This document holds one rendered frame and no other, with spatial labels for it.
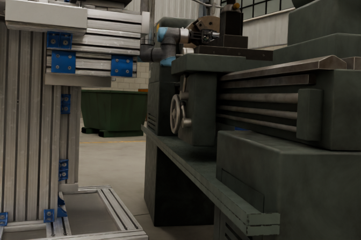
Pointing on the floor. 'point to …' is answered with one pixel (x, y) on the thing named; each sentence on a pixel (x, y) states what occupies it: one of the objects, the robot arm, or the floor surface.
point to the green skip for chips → (113, 112)
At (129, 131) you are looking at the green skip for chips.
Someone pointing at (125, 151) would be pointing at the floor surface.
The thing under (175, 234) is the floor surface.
